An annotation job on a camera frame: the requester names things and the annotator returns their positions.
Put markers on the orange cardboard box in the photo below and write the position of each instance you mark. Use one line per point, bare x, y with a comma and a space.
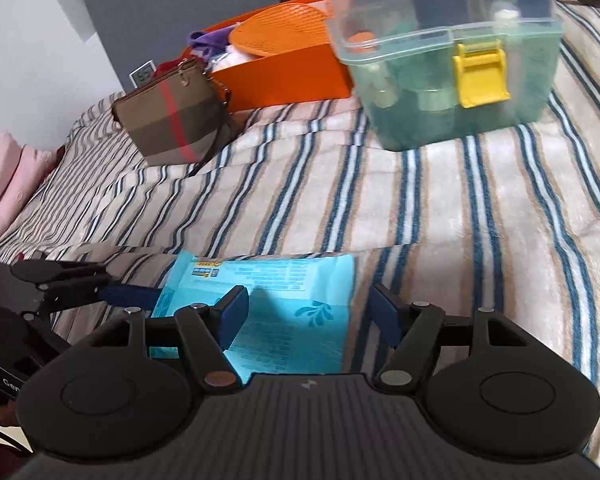
312, 74

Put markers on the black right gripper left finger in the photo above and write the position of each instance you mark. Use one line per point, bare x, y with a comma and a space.
206, 332

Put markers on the blue wet wipes pack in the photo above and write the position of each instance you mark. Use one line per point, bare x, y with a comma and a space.
298, 309

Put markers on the purple fuzzy fabric loop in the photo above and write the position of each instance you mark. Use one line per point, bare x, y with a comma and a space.
208, 45

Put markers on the pink folded cloth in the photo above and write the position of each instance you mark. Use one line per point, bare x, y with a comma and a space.
22, 170

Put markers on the striped bed blanket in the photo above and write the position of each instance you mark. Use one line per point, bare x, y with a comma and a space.
508, 219

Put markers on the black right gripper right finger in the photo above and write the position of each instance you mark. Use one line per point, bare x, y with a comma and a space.
412, 332

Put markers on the olive plaid zipper pouch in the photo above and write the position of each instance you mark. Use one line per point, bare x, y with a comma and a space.
180, 117

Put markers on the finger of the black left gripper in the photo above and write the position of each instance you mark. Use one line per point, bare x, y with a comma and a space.
125, 295

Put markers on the orange round mesh mat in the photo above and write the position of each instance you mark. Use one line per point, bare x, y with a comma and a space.
280, 29

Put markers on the clear green plastic storage box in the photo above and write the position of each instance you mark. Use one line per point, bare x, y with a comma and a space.
427, 71

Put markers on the white digital clock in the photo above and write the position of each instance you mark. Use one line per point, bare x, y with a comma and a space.
142, 74

